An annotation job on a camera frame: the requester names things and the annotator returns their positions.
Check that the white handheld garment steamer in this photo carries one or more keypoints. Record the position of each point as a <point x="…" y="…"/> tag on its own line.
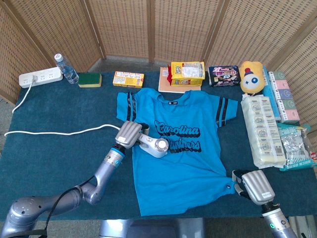
<point x="153" y="148"/>

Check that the wicker folding screen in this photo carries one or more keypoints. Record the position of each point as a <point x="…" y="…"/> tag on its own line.
<point x="123" y="27"/>

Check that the pastel tissue multipack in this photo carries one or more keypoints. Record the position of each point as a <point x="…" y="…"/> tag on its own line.
<point x="286" y="99"/>

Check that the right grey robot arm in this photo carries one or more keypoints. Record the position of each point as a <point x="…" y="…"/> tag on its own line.
<point x="277" y="223"/>

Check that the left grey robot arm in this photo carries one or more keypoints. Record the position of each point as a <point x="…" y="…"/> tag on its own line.
<point x="106" y="171"/>

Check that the blue printed t-shirt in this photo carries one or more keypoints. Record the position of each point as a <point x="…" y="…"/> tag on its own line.
<point x="178" y="178"/>

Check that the brown spiral notebook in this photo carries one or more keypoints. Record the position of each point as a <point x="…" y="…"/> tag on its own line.
<point x="164" y="85"/>

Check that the white power strip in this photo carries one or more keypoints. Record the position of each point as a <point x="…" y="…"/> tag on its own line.
<point x="47" y="74"/>

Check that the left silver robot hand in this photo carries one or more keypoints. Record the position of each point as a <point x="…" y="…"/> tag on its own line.
<point x="128" y="134"/>

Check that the dark sanitary pad pack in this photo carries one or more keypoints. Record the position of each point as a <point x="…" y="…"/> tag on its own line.
<point x="224" y="75"/>

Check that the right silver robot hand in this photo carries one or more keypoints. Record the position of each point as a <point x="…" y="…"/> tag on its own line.
<point x="257" y="187"/>

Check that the flat yellow cardboard box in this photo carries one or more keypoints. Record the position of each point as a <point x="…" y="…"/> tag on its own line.
<point x="128" y="79"/>

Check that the clear plastic water bottle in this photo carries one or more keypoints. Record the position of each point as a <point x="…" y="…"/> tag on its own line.
<point x="69" y="73"/>

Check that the dark teal carpeted table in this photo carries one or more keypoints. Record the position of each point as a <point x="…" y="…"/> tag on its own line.
<point x="62" y="161"/>

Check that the yellow plush toy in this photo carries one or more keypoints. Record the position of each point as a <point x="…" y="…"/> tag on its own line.
<point x="252" y="79"/>

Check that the green yellow sponge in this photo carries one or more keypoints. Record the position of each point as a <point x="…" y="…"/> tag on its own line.
<point x="89" y="79"/>

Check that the silver green snack bag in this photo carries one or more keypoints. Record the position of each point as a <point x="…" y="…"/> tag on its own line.
<point x="294" y="146"/>

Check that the yellow snack bag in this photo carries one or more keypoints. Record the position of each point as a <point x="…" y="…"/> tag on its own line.
<point x="188" y="74"/>

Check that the long light blue pack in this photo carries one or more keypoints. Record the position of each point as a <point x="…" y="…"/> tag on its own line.
<point x="270" y="96"/>

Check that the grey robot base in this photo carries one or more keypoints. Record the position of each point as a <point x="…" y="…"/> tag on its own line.
<point x="148" y="229"/>

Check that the long white wipes pack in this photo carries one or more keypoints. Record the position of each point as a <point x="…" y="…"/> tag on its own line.
<point x="265" y="131"/>

